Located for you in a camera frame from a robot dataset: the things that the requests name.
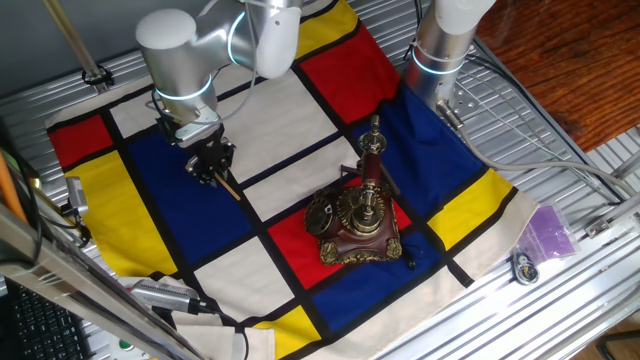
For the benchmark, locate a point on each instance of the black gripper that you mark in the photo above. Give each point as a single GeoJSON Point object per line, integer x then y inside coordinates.
{"type": "Point", "coordinates": [212, 150]}

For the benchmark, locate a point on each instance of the thin wooden stick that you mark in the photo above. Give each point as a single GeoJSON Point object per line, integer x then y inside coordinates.
{"type": "Point", "coordinates": [231, 191]}

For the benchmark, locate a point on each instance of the antique brass rotary phone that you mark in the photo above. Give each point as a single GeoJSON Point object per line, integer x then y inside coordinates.
{"type": "Point", "coordinates": [350, 245]}

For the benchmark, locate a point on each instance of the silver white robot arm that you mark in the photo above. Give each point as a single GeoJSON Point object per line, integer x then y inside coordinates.
{"type": "Point", "coordinates": [175, 60]}

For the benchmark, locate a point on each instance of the brass and red phone handset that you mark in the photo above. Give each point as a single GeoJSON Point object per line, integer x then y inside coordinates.
{"type": "Point", "coordinates": [370, 170]}

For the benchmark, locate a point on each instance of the Mondrian pattern tablecloth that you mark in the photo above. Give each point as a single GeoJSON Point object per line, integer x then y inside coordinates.
{"type": "Point", "coordinates": [190, 225]}

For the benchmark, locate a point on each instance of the black pole clamp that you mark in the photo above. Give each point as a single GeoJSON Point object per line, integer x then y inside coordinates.
{"type": "Point", "coordinates": [89, 76]}

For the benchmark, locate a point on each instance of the thin metal pole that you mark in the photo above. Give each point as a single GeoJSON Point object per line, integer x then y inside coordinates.
{"type": "Point", "coordinates": [75, 42]}

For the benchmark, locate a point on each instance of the grey box with green button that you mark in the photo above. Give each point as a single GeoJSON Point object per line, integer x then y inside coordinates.
{"type": "Point", "coordinates": [125, 345]}

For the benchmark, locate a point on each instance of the orange rod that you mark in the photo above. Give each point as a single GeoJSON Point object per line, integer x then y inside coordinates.
{"type": "Point", "coordinates": [7, 190]}

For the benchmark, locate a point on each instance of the black keyboard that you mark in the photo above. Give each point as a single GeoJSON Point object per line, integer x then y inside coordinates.
{"type": "Point", "coordinates": [45, 330]}

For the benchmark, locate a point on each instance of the purple plastic bag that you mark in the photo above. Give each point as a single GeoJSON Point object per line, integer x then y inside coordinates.
{"type": "Point", "coordinates": [547, 232]}

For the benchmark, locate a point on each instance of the wrist camera with silver bracket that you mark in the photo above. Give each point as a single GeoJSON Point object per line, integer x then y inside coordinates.
{"type": "Point", "coordinates": [195, 134]}

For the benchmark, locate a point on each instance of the silver camera with black plug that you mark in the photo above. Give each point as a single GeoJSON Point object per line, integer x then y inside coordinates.
{"type": "Point", "coordinates": [160, 296]}

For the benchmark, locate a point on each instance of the small grey camera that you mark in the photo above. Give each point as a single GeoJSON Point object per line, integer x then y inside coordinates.
{"type": "Point", "coordinates": [76, 196]}

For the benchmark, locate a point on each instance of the aluminium frame beam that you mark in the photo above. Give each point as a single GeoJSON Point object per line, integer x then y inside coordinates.
{"type": "Point", "coordinates": [60, 280]}

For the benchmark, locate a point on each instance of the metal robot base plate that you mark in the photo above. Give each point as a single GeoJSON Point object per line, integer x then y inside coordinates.
{"type": "Point", "coordinates": [467, 102]}

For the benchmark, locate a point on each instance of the aluminium corner bracket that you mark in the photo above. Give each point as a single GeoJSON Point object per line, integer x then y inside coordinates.
{"type": "Point", "coordinates": [600, 227]}

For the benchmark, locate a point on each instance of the black metal frame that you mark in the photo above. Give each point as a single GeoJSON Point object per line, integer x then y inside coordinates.
{"type": "Point", "coordinates": [620, 350]}

